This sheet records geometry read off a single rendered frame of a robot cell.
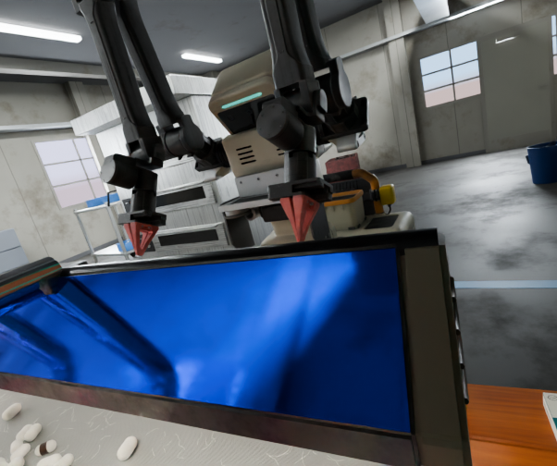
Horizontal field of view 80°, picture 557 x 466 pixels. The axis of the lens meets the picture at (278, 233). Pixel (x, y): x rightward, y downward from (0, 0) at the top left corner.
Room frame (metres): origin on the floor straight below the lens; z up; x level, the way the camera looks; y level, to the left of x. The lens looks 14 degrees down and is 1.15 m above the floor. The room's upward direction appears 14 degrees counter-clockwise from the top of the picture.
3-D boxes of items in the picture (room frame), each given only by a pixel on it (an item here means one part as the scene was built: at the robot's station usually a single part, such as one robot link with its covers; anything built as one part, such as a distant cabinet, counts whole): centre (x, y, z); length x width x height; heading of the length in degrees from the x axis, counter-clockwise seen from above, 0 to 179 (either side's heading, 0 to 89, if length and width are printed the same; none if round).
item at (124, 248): (5.00, 2.25, 0.57); 1.21 x 0.74 x 1.14; 57
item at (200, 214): (3.67, 0.83, 0.95); 1.41 x 1.09 x 1.89; 59
